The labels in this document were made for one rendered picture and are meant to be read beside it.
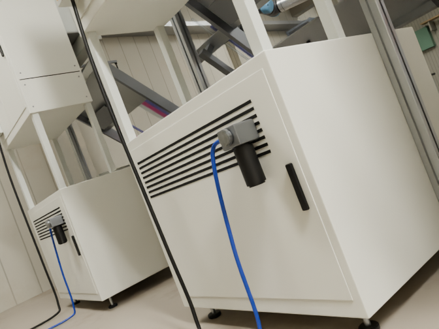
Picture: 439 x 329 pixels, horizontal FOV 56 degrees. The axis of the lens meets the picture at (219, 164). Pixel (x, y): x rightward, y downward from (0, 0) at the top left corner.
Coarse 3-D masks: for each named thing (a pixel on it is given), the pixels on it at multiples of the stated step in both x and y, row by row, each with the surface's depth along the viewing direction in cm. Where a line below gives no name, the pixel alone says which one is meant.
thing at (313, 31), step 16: (352, 0) 150; (384, 0) 147; (400, 0) 145; (416, 0) 144; (352, 16) 156; (400, 16) 151; (304, 32) 169; (320, 32) 167; (352, 32) 163; (368, 32) 161
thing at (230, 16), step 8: (200, 0) 167; (208, 0) 166; (216, 0) 160; (224, 0) 159; (256, 0) 156; (264, 0) 159; (208, 8) 170; (216, 8) 164; (224, 8) 163; (232, 8) 162; (224, 16) 166; (232, 16) 165; (232, 24) 174
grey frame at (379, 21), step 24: (360, 0) 106; (384, 24) 103; (192, 48) 163; (384, 48) 105; (192, 72) 164; (408, 72) 105; (408, 96) 104; (408, 120) 106; (432, 144) 103; (432, 168) 105
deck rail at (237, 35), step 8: (192, 0) 166; (192, 8) 167; (200, 8) 168; (208, 16) 169; (216, 16) 172; (216, 24) 171; (224, 24) 174; (224, 32) 174; (232, 32) 175; (240, 32) 178; (240, 40) 177; (248, 48) 179
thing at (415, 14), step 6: (420, 6) 145; (426, 6) 143; (432, 6) 140; (408, 12) 149; (414, 12) 146; (420, 12) 144; (426, 12) 143; (402, 18) 150; (408, 18) 148; (414, 18) 146; (396, 24) 152; (402, 24) 149
